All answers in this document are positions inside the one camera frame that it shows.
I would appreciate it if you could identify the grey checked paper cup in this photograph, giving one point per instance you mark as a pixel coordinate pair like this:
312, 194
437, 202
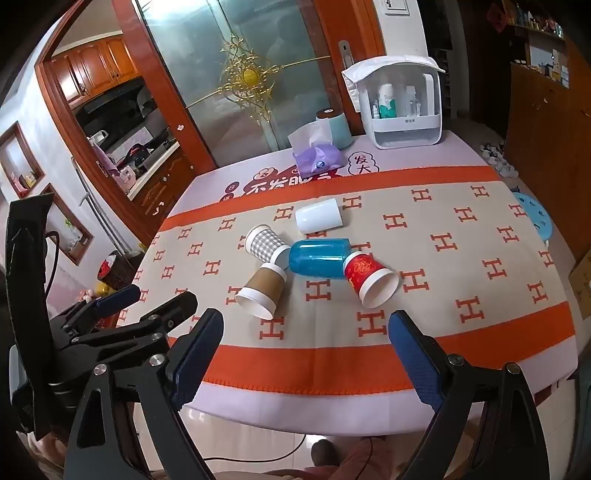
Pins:
265, 242

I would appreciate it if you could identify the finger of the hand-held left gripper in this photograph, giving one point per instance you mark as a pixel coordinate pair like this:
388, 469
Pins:
173, 307
117, 297

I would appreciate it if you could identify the teal cylinder container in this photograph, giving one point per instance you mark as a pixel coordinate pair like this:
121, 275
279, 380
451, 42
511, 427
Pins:
340, 131

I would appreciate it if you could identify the clear bottle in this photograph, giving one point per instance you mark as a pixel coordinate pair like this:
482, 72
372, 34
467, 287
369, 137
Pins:
412, 104

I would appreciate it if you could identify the wooden kitchen cabinets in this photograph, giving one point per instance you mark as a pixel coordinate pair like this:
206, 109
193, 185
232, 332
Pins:
97, 67

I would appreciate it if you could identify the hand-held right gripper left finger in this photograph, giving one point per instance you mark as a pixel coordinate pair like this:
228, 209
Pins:
194, 364

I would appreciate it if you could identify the white wall switch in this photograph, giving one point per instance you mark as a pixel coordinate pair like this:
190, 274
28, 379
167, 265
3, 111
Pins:
391, 5

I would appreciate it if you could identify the brown paper cup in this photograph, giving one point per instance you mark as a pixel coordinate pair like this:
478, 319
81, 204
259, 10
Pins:
261, 286

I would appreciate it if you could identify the black range hood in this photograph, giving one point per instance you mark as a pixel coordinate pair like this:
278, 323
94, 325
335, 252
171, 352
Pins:
115, 104

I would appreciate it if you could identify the blue plastic stool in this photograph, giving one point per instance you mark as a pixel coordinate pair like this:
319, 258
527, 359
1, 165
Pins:
531, 217

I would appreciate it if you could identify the white cup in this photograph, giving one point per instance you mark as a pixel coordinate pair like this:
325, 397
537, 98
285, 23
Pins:
318, 216

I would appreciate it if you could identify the wall shelf with bottles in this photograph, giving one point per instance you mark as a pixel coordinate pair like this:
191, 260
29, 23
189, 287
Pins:
540, 23

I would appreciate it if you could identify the wooden door frame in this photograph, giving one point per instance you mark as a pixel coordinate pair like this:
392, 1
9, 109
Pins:
138, 152

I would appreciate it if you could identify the blue plastic cup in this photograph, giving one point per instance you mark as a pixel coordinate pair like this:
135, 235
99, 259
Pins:
318, 258

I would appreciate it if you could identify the white sneaker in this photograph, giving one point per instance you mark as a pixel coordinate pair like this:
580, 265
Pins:
505, 167
490, 150

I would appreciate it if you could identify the purple tissue pack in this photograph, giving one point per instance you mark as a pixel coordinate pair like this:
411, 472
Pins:
318, 159

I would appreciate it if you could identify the white storage organizer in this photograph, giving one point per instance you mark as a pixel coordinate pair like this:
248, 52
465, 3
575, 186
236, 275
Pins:
401, 134

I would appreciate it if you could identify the wooden framed wall niche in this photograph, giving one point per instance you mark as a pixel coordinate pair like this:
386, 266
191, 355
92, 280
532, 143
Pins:
21, 159
69, 228

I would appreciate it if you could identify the kitchen counter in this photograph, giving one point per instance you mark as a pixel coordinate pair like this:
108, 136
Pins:
157, 159

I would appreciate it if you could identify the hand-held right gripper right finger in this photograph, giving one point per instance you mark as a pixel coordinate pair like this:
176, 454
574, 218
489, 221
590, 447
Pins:
415, 360

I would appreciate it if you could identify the wooden cabinet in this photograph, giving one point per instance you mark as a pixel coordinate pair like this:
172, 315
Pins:
545, 129

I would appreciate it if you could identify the brown slipper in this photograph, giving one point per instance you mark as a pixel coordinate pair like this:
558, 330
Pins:
323, 451

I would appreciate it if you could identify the frosted glass door gold ornament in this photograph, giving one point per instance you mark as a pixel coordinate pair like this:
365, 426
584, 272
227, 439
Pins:
194, 69

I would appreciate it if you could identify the red paper cup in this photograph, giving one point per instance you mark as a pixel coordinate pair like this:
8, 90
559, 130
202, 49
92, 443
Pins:
364, 272

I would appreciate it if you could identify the teal label bottle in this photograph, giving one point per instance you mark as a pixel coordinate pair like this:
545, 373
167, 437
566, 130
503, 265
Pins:
387, 105

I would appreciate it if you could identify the dark basket with items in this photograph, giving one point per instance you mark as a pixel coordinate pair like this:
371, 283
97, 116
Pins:
115, 270

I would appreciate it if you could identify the person's leg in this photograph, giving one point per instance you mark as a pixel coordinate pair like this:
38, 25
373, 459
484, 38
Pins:
364, 464

